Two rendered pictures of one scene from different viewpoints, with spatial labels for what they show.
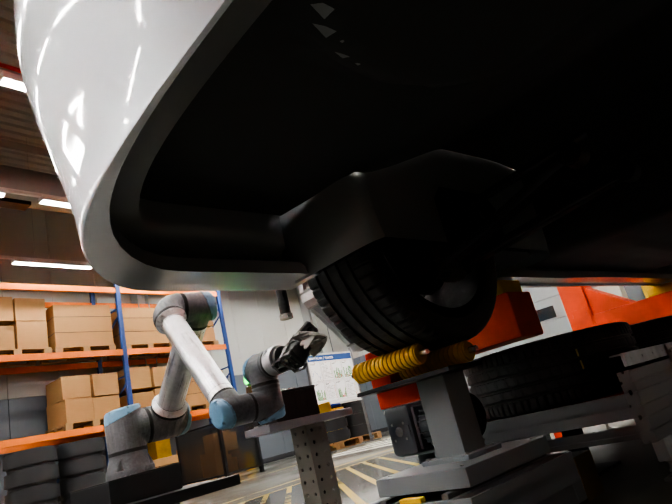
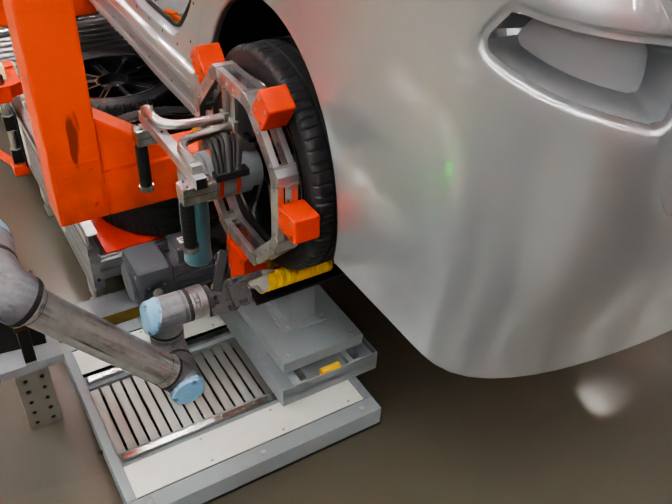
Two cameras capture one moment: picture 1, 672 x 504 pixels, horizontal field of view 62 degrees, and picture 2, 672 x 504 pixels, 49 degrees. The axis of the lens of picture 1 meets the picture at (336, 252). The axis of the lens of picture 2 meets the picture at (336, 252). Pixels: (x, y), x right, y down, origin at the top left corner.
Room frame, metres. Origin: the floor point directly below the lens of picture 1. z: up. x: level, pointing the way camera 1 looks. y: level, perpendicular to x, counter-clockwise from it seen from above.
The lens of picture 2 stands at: (1.07, 1.62, 1.91)
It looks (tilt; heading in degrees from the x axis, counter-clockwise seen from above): 37 degrees down; 283
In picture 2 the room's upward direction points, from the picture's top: 3 degrees clockwise
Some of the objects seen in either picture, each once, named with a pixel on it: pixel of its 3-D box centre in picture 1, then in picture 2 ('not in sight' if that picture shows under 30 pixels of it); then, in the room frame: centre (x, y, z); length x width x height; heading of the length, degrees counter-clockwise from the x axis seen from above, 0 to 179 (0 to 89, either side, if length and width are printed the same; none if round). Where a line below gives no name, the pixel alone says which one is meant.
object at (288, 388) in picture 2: (473, 493); (295, 333); (1.64, -0.20, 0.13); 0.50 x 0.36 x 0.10; 136
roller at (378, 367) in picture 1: (388, 364); (294, 273); (1.60, -0.07, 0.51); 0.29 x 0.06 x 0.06; 46
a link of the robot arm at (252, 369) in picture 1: (262, 367); (166, 312); (1.83, 0.32, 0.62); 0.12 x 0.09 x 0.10; 46
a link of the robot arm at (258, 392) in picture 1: (266, 402); (169, 346); (1.83, 0.33, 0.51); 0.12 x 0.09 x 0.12; 132
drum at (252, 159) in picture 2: not in sight; (220, 172); (1.80, -0.03, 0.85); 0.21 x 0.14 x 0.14; 46
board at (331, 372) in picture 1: (338, 397); not in sight; (11.42, 0.65, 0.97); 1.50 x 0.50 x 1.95; 143
